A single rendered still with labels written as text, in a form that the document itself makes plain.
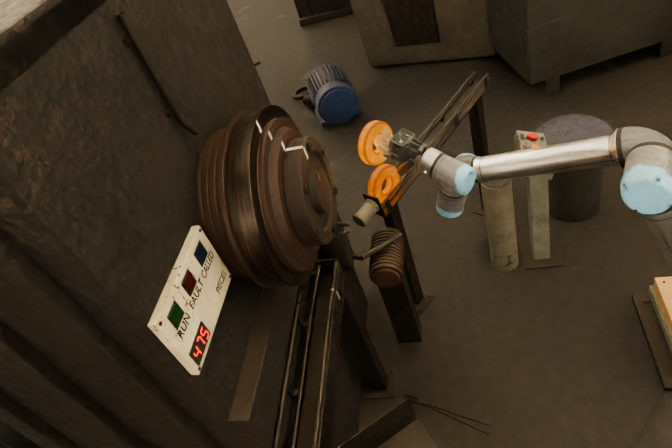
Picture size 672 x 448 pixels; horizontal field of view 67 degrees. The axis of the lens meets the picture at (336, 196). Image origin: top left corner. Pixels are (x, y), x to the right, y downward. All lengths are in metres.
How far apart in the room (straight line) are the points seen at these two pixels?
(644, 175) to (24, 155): 1.30
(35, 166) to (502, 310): 1.90
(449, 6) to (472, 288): 2.14
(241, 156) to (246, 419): 0.60
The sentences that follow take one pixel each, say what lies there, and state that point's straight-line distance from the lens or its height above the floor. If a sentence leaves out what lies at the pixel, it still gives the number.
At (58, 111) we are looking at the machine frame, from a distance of 0.93.
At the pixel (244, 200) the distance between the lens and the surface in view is 1.13.
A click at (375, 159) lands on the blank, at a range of 1.76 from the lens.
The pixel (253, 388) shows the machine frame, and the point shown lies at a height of 0.87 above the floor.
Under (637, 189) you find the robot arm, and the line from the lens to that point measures 1.45.
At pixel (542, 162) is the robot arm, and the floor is 0.85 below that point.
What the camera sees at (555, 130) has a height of 0.43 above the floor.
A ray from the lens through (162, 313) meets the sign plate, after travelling 1.04.
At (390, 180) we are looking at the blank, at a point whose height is 0.70.
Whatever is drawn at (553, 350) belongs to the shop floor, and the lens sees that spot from 2.23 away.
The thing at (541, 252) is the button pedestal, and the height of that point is 0.05.
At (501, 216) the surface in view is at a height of 0.36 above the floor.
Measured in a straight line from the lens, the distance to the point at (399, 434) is 1.44.
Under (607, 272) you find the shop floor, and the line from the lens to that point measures 2.47.
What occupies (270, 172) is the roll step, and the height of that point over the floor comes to 1.26.
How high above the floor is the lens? 1.90
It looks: 39 degrees down
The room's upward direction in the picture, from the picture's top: 21 degrees counter-clockwise
